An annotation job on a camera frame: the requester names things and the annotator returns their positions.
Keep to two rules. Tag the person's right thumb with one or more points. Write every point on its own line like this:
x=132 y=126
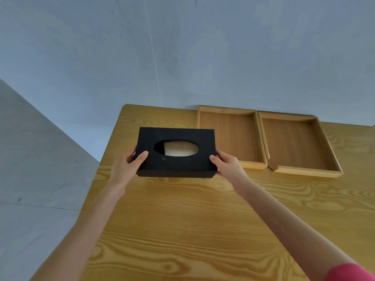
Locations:
x=216 y=163

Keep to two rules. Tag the person's left hand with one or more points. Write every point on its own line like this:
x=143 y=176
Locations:
x=125 y=170

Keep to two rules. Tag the person's left forearm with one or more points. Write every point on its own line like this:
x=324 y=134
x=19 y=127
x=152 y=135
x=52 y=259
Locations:
x=82 y=231

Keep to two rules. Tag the white tissue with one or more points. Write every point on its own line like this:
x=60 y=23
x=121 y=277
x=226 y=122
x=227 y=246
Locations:
x=179 y=149

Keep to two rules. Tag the black tissue box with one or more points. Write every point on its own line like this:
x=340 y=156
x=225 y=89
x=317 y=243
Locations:
x=175 y=163

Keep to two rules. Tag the wooden tray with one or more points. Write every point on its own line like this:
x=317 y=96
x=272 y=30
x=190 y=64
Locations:
x=231 y=137
x=297 y=144

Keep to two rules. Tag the person's right forearm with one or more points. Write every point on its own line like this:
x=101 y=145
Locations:
x=290 y=228

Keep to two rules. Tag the person's left thumb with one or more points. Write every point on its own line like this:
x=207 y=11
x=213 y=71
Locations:
x=140 y=159

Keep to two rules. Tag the person's right hand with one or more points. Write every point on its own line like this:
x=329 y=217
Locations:
x=230 y=169

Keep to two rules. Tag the pink sleeve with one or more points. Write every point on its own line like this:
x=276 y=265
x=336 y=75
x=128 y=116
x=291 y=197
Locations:
x=350 y=273

